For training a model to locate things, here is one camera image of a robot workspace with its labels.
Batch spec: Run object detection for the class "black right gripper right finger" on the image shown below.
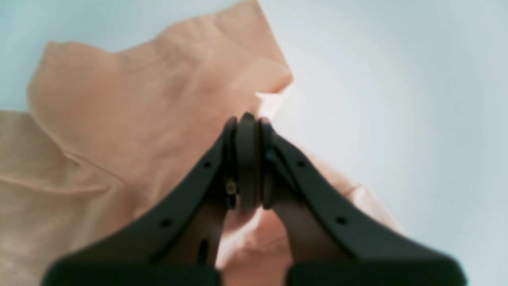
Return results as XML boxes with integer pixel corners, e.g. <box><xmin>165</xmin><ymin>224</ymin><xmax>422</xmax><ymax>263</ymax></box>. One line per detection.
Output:
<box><xmin>258</xmin><ymin>118</ymin><xmax>466</xmax><ymax>286</ymax></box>

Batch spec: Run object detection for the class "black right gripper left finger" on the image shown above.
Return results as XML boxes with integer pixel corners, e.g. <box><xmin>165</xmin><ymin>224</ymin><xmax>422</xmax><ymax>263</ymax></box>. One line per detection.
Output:
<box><xmin>42</xmin><ymin>113</ymin><xmax>261</xmax><ymax>286</ymax></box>

